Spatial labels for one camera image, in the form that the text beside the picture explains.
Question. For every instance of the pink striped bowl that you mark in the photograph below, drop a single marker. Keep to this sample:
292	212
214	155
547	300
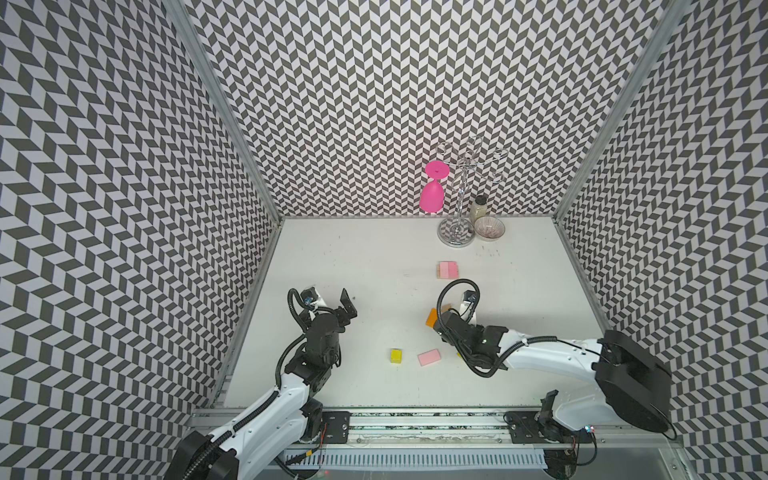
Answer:
488	228

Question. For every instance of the pink plastic wine glass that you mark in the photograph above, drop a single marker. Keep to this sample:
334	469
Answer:
432	197

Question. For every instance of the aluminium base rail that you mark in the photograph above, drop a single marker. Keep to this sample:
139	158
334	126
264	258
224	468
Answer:
481	438

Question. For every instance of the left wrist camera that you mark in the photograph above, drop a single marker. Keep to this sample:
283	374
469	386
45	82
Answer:
310	299

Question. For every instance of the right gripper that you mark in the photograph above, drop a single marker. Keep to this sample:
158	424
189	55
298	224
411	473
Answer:
454	327

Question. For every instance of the orange block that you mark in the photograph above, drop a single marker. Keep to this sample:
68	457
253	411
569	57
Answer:
432	318

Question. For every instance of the pink block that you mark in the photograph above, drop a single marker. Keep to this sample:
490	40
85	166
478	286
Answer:
429	357
443	270
453	270

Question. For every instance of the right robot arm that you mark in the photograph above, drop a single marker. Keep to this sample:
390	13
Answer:
622	382

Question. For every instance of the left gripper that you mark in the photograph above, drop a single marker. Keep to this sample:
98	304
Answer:
344	318

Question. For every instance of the chrome glass holder stand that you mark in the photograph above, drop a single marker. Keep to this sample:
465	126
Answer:
457	230

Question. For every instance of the yellow cube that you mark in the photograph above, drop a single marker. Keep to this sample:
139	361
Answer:
396	356

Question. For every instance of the natural wood block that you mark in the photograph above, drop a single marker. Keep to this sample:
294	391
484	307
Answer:
448	273

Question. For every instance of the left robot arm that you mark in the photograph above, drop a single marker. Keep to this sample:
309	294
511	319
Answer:
286	414

